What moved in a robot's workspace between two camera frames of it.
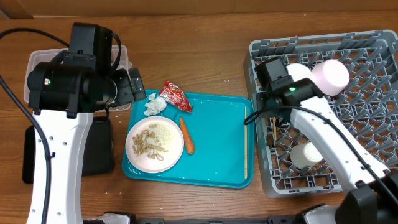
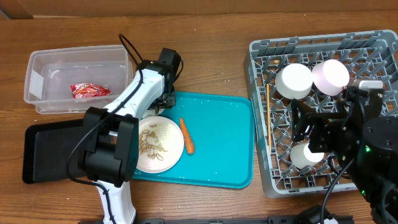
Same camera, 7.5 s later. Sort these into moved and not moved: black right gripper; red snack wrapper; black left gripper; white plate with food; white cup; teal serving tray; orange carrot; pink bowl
Moved: black left gripper; black right gripper; red snack wrapper
Not moved: white plate with food; orange carrot; teal serving tray; pink bowl; white cup
